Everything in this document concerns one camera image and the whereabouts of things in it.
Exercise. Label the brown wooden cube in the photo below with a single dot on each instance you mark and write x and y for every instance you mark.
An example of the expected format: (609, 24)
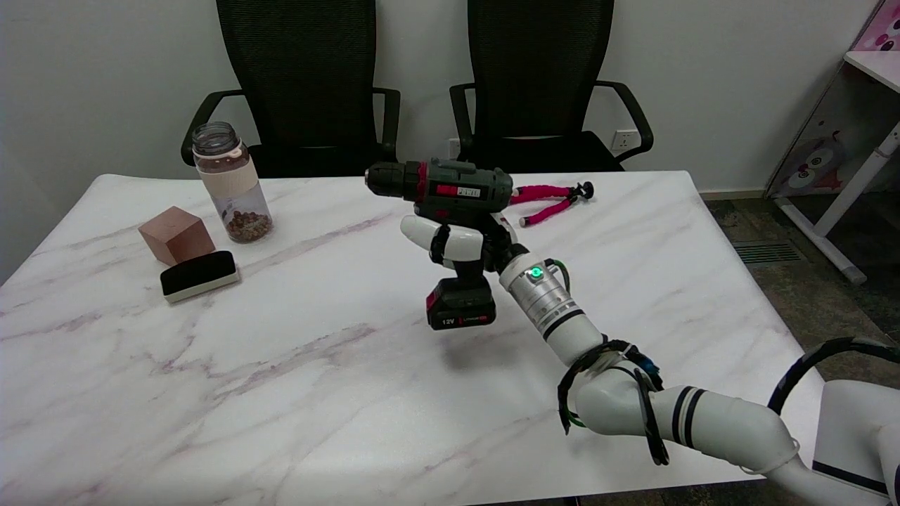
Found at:
(176, 235)

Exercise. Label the pink picture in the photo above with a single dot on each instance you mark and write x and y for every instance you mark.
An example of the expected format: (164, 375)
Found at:
(882, 28)

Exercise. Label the clear bottle with nuts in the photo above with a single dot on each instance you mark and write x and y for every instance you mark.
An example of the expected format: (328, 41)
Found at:
(232, 183)

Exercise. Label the black white board eraser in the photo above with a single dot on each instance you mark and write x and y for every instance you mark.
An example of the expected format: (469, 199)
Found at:
(197, 273)

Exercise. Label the green red power screwdriver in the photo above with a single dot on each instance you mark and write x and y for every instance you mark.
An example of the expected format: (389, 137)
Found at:
(457, 186)

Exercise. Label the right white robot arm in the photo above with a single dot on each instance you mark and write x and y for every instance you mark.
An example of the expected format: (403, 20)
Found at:
(717, 422)

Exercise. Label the white desk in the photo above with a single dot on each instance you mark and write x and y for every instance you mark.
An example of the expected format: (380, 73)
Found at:
(854, 186)

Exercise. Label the pink flexible mini tripod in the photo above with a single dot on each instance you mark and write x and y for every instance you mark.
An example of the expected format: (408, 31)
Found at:
(552, 191)

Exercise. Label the black mesh office chair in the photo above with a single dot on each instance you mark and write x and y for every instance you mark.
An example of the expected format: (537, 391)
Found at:
(538, 70)
(295, 70)

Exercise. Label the grey panel with owl print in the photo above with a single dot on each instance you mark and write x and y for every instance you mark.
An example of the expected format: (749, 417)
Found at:
(823, 140)

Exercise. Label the dark floor vent grille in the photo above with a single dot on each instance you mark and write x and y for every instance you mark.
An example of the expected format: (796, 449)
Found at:
(766, 252)

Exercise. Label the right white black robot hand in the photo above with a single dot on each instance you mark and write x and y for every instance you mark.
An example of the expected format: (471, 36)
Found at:
(460, 242)

